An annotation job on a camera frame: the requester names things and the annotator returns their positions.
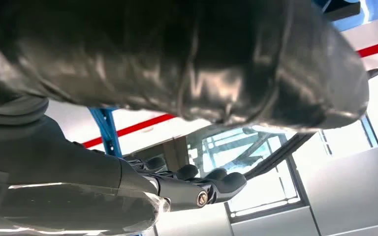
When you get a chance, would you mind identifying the blue metal shelf rack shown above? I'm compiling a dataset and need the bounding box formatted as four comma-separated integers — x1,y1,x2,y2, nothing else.
89,0,378,159

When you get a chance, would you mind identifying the white car red stripe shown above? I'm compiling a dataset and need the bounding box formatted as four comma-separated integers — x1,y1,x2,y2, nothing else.
45,12,378,181

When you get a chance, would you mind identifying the bright framed window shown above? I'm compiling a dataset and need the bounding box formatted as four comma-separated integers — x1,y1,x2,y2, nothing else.
224,158,308,224
318,115,378,158

